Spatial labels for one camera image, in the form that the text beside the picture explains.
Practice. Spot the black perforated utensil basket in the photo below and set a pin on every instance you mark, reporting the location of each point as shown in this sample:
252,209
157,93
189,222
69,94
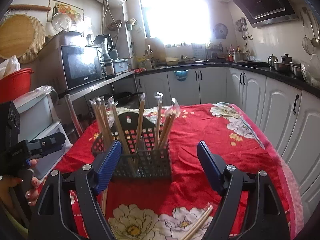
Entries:
146,162

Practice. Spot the chopstick pair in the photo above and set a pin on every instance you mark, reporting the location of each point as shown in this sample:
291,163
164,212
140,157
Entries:
158,96
191,232
140,120

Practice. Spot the black range hood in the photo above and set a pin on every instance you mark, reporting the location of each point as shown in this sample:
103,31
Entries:
266,12

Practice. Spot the red floral tablecloth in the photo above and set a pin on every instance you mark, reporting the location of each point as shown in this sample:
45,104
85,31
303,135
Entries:
168,208

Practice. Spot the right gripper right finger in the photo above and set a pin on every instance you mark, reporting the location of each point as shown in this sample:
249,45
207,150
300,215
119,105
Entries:
264,216

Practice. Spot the person's left hand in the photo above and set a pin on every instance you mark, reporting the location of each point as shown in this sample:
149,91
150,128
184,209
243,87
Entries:
32,194

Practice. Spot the microwave oven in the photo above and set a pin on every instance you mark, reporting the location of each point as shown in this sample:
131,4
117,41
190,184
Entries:
69,67

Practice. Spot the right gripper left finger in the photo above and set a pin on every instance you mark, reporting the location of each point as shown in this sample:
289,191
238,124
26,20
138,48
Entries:
53,216

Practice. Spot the black blender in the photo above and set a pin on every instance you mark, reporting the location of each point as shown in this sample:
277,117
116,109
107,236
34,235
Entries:
105,43

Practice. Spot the round bamboo tray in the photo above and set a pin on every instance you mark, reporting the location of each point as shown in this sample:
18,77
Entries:
17,35

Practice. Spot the red plastic basin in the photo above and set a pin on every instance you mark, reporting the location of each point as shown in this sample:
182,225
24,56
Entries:
15,85

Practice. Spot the white storage box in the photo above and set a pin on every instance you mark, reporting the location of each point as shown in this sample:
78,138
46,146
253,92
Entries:
39,119

